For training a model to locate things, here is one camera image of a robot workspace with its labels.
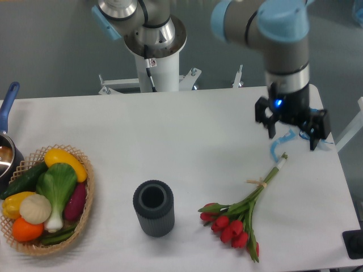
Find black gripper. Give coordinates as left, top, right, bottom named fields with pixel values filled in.
left=255, top=83, right=331, bottom=151

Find red tulip bouquet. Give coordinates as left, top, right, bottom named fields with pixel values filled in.
left=198, top=153, right=288, bottom=263

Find dark grey ribbed vase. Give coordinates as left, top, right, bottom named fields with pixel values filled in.
left=133, top=180, right=175, bottom=237

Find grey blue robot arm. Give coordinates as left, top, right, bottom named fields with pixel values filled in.
left=92, top=1, right=331, bottom=150

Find blue ribbon strip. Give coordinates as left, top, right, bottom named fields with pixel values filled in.
left=269, top=121, right=333, bottom=163

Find light blue object corner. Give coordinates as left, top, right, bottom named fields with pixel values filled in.
left=352, top=0, right=363, bottom=27

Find black device at edge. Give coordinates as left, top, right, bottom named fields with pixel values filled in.
left=342, top=229, right=362, bottom=260

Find purple sweet potato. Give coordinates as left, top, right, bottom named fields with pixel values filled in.
left=64, top=182, right=87, bottom=221

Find green bok choy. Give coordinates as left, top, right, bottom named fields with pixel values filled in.
left=36, top=163, right=77, bottom=233

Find green bean pods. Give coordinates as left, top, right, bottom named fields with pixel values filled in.
left=40, top=224, right=77, bottom=246

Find dark green cucumber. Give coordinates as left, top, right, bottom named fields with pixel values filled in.
left=1, top=161, right=48, bottom=200

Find cream white garlic bulb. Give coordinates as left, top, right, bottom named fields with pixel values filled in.
left=19, top=194, right=52, bottom=224

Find woven wicker basket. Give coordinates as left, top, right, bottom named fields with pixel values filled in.
left=1, top=144, right=95, bottom=256

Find orange fruit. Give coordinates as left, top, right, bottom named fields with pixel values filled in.
left=12, top=218, right=44, bottom=242

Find yellow bell pepper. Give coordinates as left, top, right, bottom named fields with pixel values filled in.
left=2, top=192, right=35, bottom=220

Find white frame at right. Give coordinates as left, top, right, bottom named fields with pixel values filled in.
left=335, top=97, right=362, bottom=152

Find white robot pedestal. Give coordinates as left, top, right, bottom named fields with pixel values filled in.
left=134, top=53, right=179, bottom=93

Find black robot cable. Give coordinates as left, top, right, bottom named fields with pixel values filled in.
left=142, top=44, right=158, bottom=93

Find white metal base frame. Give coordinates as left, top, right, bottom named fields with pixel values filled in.
left=99, top=65, right=244, bottom=95

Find blue handled saucepan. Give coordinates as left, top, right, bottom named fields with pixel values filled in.
left=1, top=82, right=24, bottom=193

